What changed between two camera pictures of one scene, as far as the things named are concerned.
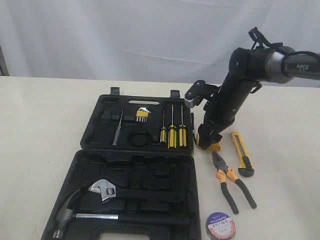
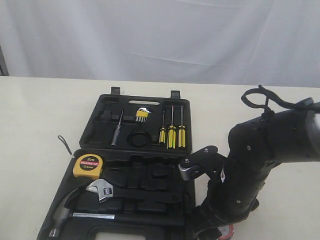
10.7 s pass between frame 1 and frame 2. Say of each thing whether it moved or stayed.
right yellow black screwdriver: stayed
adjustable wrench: stayed
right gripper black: moved
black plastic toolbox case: stayed
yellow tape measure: moved
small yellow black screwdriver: stayed
